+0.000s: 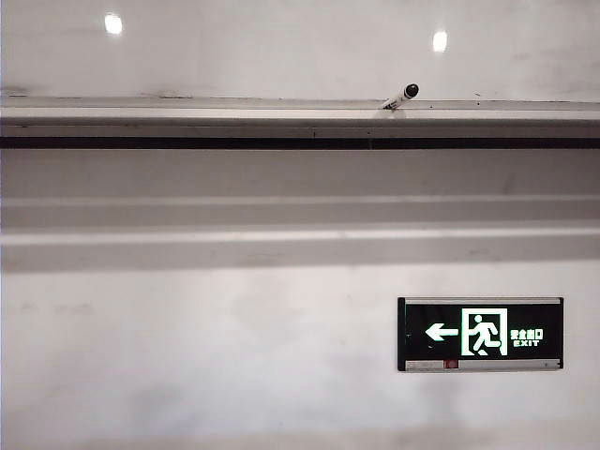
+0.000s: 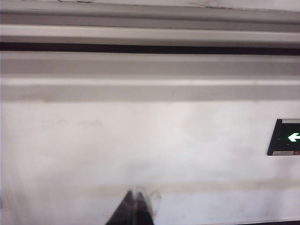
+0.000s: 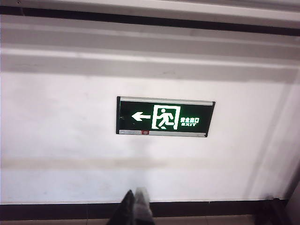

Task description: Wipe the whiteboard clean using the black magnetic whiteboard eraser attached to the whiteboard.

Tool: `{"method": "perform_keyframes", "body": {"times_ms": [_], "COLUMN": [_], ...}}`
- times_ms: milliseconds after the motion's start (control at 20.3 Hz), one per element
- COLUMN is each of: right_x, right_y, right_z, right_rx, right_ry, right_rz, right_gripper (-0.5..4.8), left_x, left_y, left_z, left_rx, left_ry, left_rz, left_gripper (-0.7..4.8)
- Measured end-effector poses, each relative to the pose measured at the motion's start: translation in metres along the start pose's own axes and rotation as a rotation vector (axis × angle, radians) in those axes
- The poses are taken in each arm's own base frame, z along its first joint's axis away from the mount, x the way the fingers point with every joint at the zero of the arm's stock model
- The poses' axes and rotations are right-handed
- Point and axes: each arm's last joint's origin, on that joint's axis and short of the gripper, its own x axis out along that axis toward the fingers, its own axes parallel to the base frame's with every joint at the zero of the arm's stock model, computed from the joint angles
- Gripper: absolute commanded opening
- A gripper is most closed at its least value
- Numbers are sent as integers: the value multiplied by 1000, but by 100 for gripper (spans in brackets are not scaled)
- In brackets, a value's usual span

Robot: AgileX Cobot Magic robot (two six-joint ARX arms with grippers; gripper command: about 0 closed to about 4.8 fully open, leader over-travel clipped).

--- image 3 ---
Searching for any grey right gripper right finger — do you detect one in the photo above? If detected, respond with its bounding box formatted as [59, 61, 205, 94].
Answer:
[134, 187, 154, 225]

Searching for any green illuminated exit sign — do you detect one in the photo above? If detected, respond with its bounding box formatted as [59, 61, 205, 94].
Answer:
[116, 95, 216, 138]

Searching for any aluminium whiteboard marker tray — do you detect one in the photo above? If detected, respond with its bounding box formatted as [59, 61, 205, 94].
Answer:
[0, 0, 300, 38]

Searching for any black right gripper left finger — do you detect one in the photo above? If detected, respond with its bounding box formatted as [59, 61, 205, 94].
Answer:
[109, 189, 136, 225]

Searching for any black wall baseboard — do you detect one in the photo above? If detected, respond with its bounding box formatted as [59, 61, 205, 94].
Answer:
[0, 199, 290, 221]

